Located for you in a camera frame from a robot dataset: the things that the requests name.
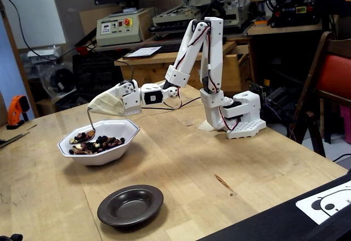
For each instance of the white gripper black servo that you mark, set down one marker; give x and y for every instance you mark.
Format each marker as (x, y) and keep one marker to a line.
(131, 101)

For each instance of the beige masking tape wrap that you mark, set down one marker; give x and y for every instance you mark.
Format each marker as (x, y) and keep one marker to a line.
(107, 103)

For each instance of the small nut berry portion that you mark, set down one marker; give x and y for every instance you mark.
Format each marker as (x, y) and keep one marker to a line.
(85, 136)

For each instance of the bent metal spoon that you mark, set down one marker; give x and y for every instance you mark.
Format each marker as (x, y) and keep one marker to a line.
(71, 141)

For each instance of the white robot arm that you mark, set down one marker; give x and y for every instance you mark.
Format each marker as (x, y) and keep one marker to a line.
(214, 54)

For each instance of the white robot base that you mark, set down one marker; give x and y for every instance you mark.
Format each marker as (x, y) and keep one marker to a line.
(246, 106)

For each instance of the white octagonal bowl blue rim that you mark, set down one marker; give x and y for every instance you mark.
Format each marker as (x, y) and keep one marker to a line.
(96, 157)

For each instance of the brown ceramic plate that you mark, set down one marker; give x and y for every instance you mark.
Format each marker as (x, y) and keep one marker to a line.
(130, 206)

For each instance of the wooden desk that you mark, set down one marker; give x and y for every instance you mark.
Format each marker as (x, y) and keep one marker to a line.
(148, 72)

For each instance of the black storage crate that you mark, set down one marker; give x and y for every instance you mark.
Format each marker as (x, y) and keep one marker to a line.
(96, 73)

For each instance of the white paper sheet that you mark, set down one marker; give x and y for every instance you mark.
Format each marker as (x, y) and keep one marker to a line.
(144, 52)

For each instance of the nut and berry mix pile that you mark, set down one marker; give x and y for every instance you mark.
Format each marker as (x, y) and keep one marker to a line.
(107, 143)

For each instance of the beige control box red button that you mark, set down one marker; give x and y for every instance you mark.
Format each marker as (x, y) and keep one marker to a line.
(118, 36)

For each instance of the red clip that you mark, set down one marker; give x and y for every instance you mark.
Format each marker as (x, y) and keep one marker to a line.
(82, 50)

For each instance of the black spool in bag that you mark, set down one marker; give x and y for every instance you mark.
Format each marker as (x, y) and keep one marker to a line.
(61, 80)

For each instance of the black keyboard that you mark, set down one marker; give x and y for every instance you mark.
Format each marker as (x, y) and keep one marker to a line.
(170, 47)

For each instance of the translucent paper scrap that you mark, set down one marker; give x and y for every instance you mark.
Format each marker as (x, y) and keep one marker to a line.
(204, 127)

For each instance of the white box device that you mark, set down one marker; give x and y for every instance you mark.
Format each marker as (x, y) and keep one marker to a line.
(44, 53)

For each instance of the grey benchtop milling machine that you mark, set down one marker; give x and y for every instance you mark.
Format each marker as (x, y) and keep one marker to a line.
(175, 18)

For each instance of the wooden pencil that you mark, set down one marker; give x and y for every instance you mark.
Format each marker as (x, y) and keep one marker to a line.
(32, 127)

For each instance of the orange black power tool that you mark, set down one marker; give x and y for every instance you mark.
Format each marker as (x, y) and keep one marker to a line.
(17, 106)

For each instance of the flat metal bar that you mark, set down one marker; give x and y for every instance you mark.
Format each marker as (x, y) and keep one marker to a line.
(13, 139)

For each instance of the white board panel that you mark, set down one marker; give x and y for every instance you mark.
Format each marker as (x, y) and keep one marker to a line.
(33, 10)

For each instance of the motor control board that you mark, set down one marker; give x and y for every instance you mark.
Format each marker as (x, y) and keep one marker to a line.
(257, 88)

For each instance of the wooden workbench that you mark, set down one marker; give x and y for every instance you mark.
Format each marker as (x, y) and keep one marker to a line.
(288, 29)

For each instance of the small black object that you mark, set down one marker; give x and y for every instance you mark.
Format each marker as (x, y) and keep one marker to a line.
(15, 237)

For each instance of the black scroll saw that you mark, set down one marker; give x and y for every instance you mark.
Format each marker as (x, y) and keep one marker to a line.
(290, 13)

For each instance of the black flat case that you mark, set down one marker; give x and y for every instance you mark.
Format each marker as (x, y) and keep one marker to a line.
(274, 224)

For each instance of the white panda sticker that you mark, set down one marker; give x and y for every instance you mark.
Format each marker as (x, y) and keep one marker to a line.
(304, 205)

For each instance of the wooden chair red cushion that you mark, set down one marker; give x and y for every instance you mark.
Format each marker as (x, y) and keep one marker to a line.
(334, 76)

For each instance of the pink plastic bin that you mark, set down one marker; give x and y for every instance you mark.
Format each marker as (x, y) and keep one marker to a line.
(346, 125)

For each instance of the wooden easel post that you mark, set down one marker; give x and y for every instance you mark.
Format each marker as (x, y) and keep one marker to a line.
(21, 65)

